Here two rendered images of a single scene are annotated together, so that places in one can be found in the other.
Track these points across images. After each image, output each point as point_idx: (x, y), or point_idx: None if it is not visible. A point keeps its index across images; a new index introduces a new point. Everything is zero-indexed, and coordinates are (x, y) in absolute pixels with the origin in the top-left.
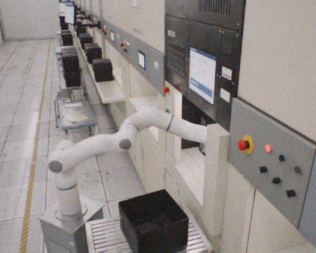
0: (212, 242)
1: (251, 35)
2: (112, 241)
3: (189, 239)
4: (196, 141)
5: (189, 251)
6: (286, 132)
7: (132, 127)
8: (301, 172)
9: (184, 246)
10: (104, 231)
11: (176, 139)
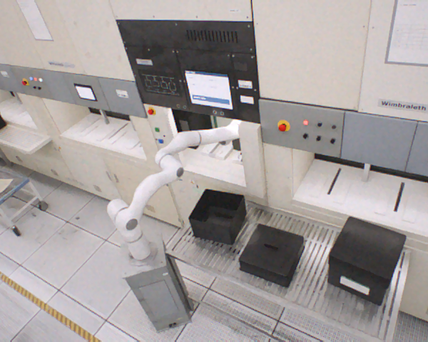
0: (257, 202)
1: (267, 55)
2: (200, 247)
3: None
4: (223, 140)
5: (252, 216)
6: (319, 109)
7: (172, 157)
8: (337, 127)
9: None
10: (186, 246)
11: None
